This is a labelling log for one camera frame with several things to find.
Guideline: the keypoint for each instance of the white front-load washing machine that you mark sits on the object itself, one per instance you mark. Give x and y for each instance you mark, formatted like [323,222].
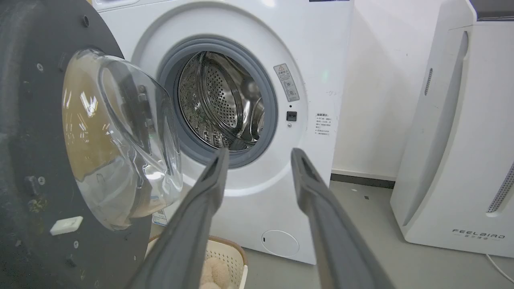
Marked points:
[257,120]

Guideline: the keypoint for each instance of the round washing machine door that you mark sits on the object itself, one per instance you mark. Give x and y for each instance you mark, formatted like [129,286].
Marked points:
[72,144]

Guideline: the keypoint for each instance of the white plastic laundry basket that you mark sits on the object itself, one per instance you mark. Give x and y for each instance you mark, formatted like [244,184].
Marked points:
[225,257]

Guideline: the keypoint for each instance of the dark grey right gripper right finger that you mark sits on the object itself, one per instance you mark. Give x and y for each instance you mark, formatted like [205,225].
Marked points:
[337,241]

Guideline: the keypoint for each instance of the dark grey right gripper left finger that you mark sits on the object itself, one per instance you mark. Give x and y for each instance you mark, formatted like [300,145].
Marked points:
[188,237]

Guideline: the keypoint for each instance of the white Feelbird air purifier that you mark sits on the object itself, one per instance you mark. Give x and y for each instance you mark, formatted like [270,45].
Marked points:
[461,132]

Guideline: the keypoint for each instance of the cream plush toy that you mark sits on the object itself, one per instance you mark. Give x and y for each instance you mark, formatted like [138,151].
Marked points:
[215,275]

